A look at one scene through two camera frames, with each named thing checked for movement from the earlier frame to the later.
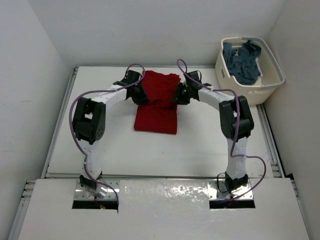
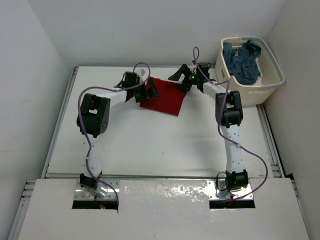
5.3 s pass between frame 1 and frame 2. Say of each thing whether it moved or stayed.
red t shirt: moved
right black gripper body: moved
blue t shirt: stayed
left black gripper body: stayed
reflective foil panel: stayed
